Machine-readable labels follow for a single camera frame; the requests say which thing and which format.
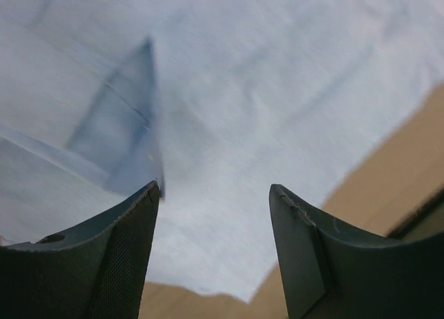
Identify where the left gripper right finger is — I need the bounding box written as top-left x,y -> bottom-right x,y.
269,184 -> 443,318

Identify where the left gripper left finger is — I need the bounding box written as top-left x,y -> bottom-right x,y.
1,181 -> 160,318

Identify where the light blue long sleeve shirt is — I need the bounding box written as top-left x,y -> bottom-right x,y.
1,0 -> 443,301

